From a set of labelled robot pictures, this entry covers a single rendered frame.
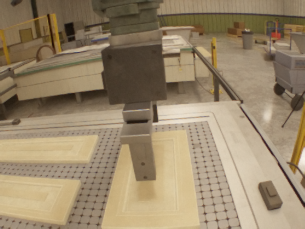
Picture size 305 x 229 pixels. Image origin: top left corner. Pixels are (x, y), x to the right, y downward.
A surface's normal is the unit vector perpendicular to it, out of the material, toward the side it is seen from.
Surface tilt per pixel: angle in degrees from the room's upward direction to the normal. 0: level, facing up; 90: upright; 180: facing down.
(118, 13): 90
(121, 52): 90
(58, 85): 90
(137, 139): 90
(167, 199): 12
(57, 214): 0
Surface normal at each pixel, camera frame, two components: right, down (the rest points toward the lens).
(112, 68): -0.04, 0.44
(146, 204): -0.11, -0.78
